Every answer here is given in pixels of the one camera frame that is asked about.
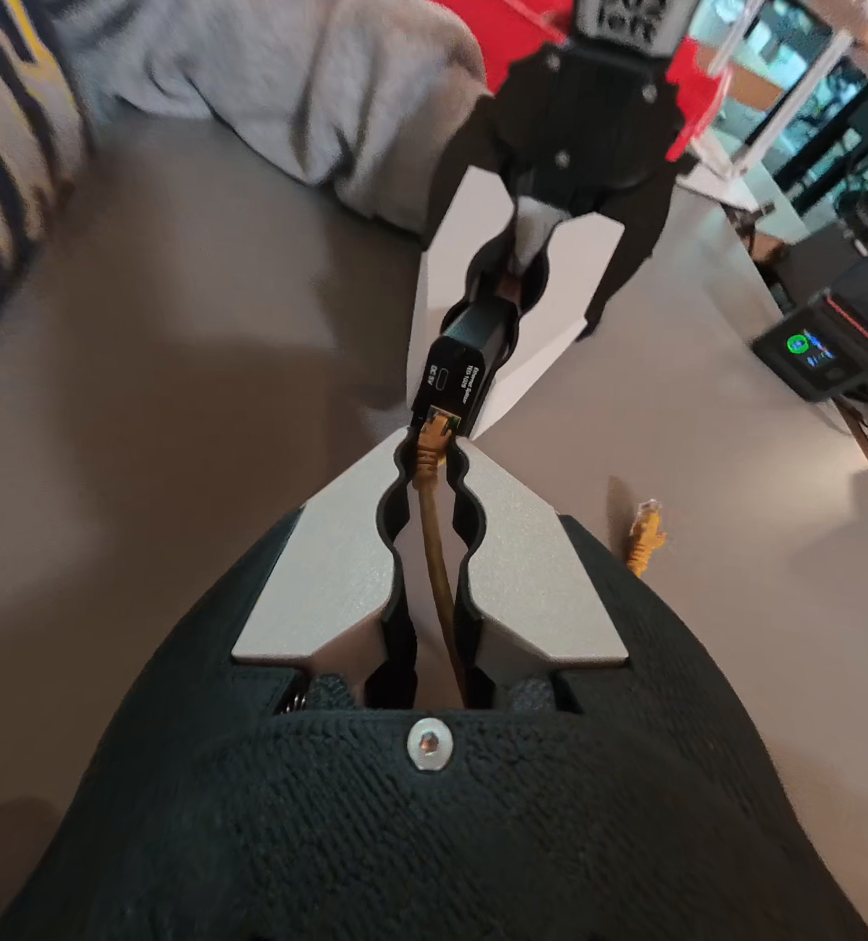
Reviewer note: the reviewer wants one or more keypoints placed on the person's left forearm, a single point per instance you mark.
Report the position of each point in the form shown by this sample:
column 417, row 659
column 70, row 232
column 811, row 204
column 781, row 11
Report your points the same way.
column 294, row 88

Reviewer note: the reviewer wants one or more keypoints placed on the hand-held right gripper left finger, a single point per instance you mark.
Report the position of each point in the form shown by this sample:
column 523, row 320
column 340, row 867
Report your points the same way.
column 316, row 588

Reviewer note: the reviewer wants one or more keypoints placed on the red plastic bin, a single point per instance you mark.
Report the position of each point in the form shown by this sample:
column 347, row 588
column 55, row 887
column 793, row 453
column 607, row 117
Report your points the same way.
column 514, row 29

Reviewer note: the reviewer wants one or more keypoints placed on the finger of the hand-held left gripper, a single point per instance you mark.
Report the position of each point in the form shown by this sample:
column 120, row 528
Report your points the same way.
column 573, row 294
column 452, row 242

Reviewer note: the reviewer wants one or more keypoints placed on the person's patterned garment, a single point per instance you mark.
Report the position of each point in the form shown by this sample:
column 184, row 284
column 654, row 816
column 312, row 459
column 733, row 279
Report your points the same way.
column 7, row 147

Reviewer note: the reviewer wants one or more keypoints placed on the black device with screen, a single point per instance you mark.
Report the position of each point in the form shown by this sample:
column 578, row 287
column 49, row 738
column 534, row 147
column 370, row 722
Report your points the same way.
column 816, row 353

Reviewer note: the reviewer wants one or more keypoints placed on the white metal frame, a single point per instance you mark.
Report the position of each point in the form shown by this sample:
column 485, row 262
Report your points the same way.
column 794, row 103

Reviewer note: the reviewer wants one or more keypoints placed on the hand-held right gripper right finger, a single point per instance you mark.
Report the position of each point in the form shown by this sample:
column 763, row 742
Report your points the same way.
column 544, row 588

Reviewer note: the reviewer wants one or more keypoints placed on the black ethernet splitter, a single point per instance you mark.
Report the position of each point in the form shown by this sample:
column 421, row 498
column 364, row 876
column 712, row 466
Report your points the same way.
column 470, row 345

